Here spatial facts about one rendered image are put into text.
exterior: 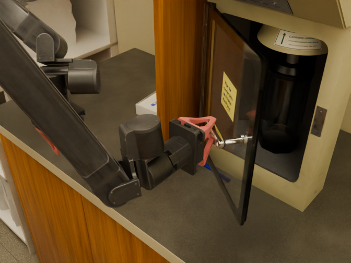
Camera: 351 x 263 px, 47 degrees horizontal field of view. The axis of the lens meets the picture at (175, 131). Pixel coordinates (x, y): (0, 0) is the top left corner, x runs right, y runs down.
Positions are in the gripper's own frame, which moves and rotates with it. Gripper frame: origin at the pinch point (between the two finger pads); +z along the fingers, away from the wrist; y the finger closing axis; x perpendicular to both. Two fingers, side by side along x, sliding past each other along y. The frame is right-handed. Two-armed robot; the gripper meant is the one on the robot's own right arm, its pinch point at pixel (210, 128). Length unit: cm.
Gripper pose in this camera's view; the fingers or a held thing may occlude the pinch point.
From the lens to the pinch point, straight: 83.0
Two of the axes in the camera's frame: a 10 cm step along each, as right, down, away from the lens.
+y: 0.0, -8.1, -5.8
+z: 6.6, -4.3, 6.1
